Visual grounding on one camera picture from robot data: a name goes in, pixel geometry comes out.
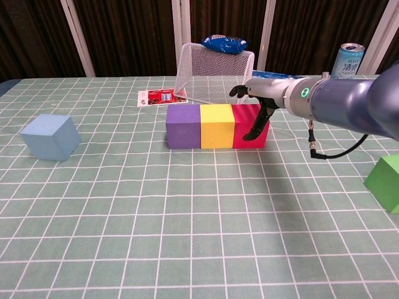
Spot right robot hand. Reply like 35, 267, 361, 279
229, 77, 292, 141

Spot magenta foam cube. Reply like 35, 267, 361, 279
232, 104, 271, 149

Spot yellow foam cube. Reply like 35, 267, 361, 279
199, 104, 236, 150

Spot purple foam cube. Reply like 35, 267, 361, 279
165, 105, 202, 150

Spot green foam cube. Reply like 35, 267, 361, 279
363, 155, 399, 215

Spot long blue cookie package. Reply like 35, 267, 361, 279
251, 70, 296, 78

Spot small blue cookie packet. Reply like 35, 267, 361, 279
201, 34, 249, 55

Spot light blue drink can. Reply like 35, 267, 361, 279
330, 42, 365, 80

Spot red and white card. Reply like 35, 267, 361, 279
137, 88, 190, 108

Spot green checked tablecloth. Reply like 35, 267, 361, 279
0, 74, 399, 299

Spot light blue foam cube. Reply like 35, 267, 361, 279
19, 113, 81, 162

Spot blue table pad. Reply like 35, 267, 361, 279
0, 78, 19, 97

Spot white frame post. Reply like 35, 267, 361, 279
59, 0, 96, 78
257, 0, 277, 72
367, 0, 399, 75
171, 0, 191, 77

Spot white wire mesh basket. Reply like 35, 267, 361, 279
173, 42, 256, 106

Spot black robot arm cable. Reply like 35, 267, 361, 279
307, 120, 370, 160

